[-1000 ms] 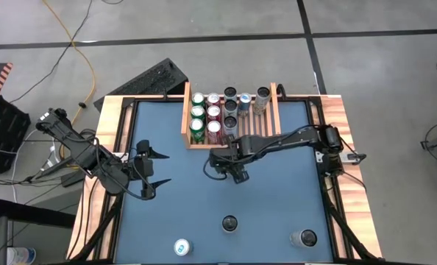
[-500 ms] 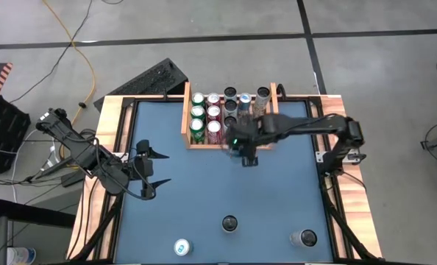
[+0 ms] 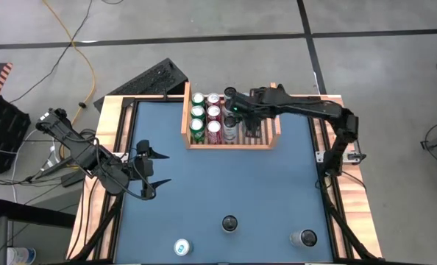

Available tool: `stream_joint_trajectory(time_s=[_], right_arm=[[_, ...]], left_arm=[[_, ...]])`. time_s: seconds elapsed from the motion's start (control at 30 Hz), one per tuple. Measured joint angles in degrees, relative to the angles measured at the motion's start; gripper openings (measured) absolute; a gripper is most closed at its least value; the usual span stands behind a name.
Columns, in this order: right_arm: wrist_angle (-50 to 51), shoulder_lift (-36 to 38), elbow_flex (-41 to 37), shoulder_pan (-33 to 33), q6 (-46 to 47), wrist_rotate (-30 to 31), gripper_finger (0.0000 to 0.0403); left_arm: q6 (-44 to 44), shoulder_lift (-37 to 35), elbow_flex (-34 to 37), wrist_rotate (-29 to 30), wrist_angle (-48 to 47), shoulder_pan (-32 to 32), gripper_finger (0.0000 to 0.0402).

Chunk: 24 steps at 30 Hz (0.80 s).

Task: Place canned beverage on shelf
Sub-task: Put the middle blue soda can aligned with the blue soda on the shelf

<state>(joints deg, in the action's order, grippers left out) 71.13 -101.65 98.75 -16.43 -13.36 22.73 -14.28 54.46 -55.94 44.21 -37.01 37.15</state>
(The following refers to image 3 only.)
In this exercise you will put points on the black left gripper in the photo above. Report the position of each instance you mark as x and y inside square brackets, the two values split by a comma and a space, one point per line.
[144, 165]

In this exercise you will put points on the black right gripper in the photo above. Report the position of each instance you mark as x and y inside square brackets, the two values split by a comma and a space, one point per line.
[262, 101]

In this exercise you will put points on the white Celsius Arctic Vibe can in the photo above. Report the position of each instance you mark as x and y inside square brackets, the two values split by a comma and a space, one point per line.
[229, 91]
[230, 129]

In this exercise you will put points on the red Coca-Cola can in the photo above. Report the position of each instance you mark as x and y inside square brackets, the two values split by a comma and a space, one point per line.
[213, 111]
[213, 129]
[213, 98]

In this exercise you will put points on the green Sprite can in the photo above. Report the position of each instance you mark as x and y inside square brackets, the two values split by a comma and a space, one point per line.
[197, 111]
[198, 98]
[196, 127]

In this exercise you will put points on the silver blue Red Bull can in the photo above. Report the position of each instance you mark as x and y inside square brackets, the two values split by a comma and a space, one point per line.
[181, 247]

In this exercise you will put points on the white Celsius Tropical Vibe can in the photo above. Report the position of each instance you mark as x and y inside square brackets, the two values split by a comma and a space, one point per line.
[229, 223]

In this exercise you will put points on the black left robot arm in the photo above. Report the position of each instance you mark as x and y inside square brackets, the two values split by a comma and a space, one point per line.
[86, 154]

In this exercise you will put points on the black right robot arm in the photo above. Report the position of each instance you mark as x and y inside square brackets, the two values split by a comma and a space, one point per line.
[321, 108]

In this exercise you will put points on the wooden slatted shelf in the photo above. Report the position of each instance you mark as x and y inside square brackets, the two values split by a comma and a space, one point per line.
[233, 147]

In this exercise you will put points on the black power adapter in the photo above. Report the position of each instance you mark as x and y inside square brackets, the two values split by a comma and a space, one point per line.
[71, 179]

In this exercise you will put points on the black floor beam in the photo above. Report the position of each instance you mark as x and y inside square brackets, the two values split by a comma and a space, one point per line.
[31, 213]

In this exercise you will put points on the black plastic crate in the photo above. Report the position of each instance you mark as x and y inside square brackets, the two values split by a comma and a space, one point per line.
[9, 132]

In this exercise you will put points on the white plastic jug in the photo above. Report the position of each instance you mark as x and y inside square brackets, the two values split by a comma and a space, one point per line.
[20, 255]

